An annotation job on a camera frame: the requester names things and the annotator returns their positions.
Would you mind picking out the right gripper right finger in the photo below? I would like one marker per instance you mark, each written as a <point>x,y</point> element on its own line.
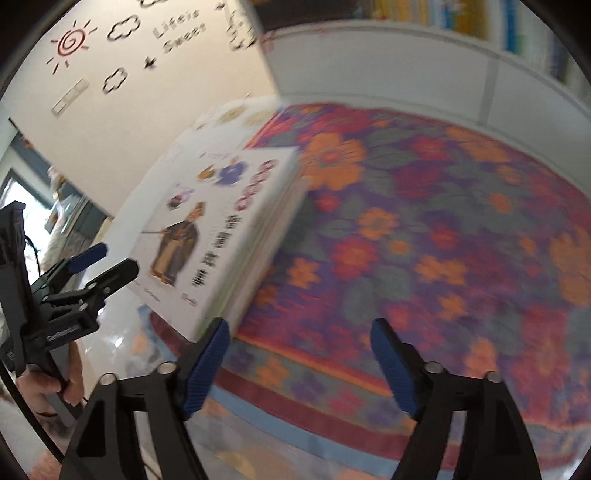
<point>495,442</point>

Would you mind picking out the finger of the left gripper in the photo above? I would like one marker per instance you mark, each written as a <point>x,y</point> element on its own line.
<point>109,282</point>
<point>82,261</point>

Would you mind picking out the person's left hand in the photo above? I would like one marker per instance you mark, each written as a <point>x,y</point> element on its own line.
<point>34,386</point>

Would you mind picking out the floral woven tablecloth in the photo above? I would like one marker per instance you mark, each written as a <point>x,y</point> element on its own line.
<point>477,255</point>

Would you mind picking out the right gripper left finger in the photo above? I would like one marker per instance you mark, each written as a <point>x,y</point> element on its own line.
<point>105,442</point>

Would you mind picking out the person's pink sleeve forearm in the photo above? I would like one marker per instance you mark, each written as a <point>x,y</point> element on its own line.
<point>28,449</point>

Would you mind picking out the row of shelved books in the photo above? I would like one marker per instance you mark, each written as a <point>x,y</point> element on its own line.
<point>524,28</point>

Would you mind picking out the white wisdom stories book one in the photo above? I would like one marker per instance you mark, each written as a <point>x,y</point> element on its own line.
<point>212,235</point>

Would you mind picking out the white bookshelf cabinet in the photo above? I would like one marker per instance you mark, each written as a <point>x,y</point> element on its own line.
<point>437,72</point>

